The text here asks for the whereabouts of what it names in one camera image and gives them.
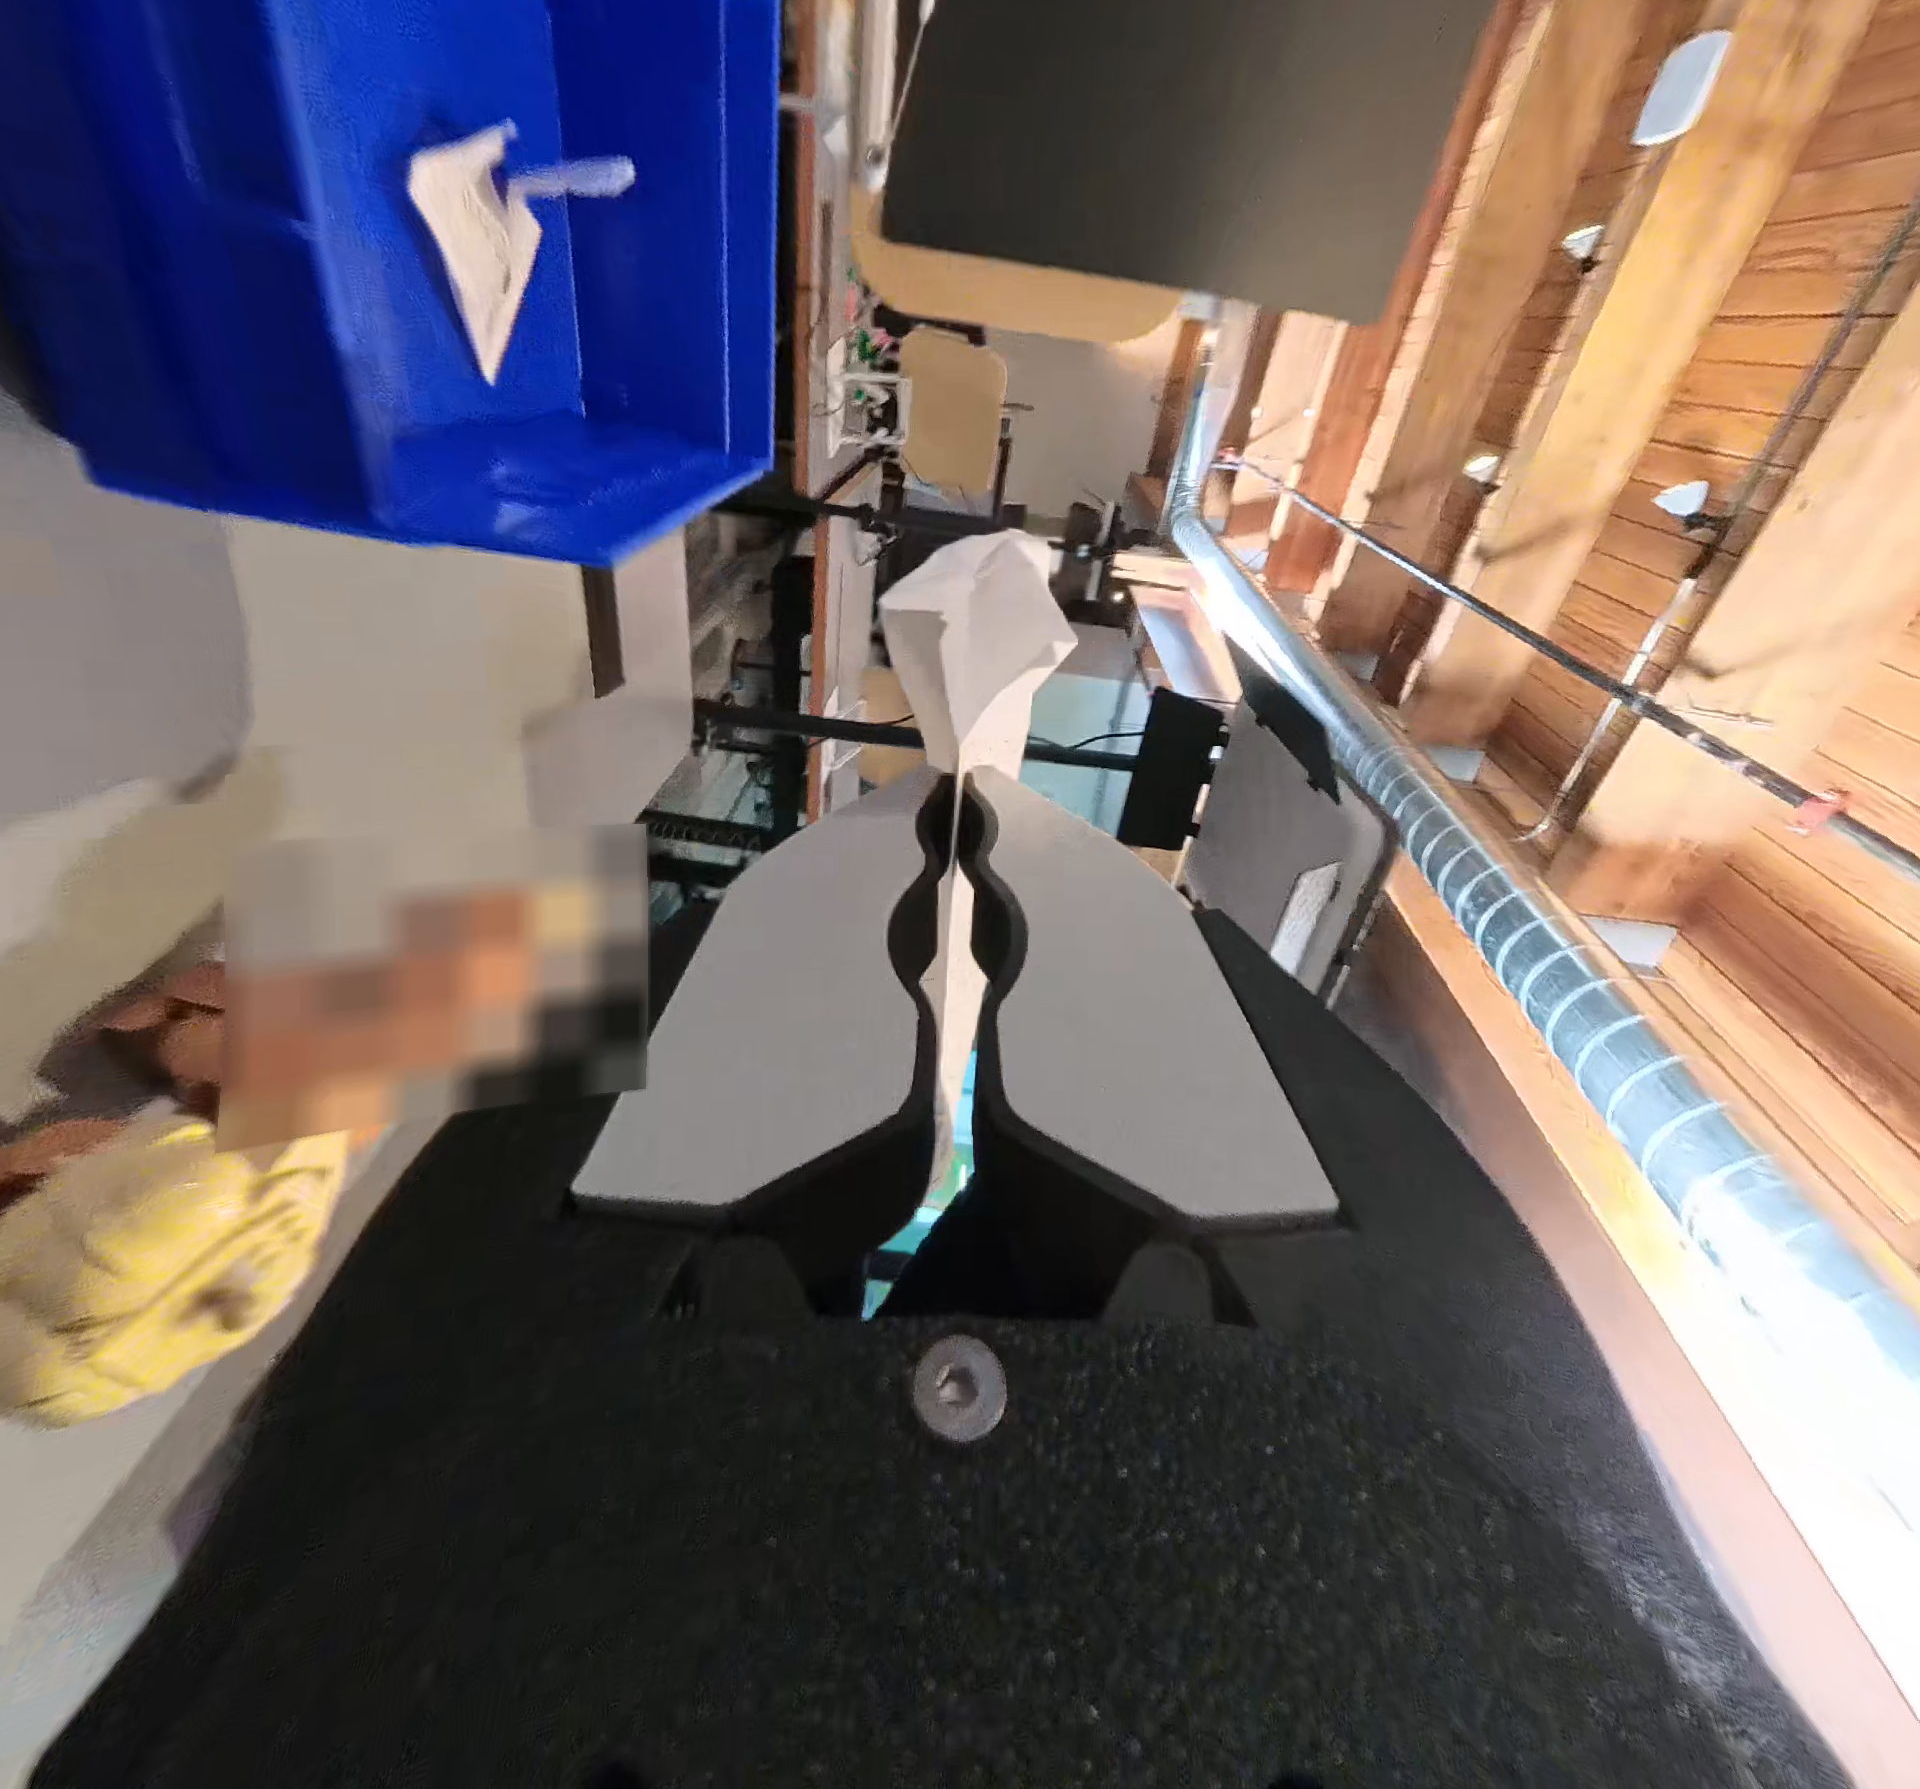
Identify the blue plastic bin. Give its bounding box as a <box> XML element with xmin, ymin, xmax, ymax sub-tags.
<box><xmin>0</xmin><ymin>0</ymin><xmax>784</xmax><ymax>569</ymax></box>

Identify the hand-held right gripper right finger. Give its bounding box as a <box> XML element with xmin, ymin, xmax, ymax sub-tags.
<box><xmin>965</xmin><ymin>769</ymin><xmax>1341</xmax><ymax>1231</ymax></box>

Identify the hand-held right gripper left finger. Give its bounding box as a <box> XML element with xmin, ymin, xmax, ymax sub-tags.
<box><xmin>570</xmin><ymin>769</ymin><xmax>962</xmax><ymax>1210</ymax></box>

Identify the studio light panel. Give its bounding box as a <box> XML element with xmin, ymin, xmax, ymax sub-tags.
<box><xmin>1116</xmin><ymin>686</ymin><xmax>1389</xmax><ymax>994</ymax></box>

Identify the silver ventilation duct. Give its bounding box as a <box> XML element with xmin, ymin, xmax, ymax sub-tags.
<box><xmin>1162</xmin><ymin>365</ymin><xmax>1920</xmax><ymax>1370</ymax></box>

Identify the black light stand pole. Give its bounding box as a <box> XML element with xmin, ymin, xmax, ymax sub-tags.
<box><xmin>697</xmin><ymin>700</ymin><xmax>1158</xmax><ymax>777</ymax></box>

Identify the black board with plywood rim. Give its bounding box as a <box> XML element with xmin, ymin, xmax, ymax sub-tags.
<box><xmin>853</xmin><ymin>0</ymin><xmax>1547</xmax><ymax>342</ymax></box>

